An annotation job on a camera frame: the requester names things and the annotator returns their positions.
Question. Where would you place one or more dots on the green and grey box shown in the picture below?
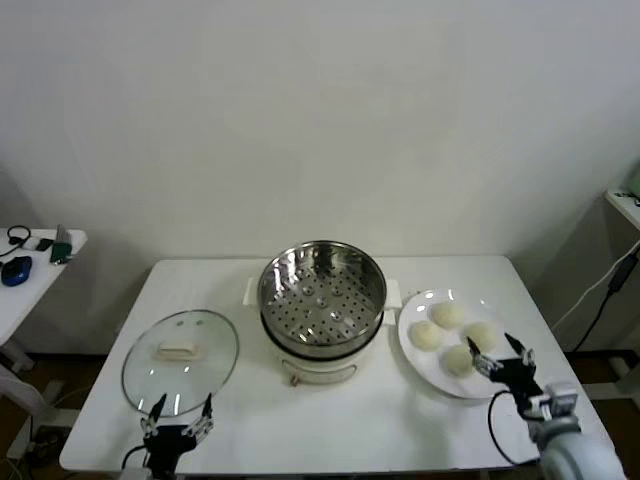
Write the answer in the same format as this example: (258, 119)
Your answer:
(61, 249)

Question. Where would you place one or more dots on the black power adapter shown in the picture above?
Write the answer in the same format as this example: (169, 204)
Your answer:
(620, 274)

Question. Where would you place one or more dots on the blue computer mouse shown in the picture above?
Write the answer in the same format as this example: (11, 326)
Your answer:
(15, 270)

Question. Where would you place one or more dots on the stainless steel steamer basket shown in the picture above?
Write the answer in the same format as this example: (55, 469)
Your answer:
(300, 270)

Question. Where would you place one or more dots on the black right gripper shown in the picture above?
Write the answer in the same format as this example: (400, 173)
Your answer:
(515, 374)

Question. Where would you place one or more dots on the white steamed baozi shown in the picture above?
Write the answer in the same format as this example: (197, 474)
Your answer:
(457, 361)
(426, 335)
(447, 316)
(482, 332)

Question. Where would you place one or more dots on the black headphones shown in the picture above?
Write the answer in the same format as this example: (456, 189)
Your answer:
(17, 230)

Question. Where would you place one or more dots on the white electric cooker pot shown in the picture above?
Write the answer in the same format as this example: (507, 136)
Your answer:
(320, 371)

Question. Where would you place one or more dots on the white desk with green appliance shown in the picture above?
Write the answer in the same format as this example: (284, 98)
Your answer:
(622, 202)

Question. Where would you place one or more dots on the white table base frame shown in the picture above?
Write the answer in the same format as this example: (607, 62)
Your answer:
(22, 435)

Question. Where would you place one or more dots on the small white device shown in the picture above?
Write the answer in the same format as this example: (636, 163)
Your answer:
(31, 244)

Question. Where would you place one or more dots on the white round plate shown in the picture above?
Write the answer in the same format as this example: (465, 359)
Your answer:
(420, 361)

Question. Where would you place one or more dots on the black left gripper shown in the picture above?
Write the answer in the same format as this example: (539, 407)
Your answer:
(162, 446)

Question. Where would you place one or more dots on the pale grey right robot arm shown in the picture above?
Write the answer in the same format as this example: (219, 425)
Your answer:
(575, 450)

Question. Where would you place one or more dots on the small black device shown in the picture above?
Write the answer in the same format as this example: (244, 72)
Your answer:
(44, 244)

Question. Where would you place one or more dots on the white side table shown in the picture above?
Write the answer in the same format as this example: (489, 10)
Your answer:
(30, 297)

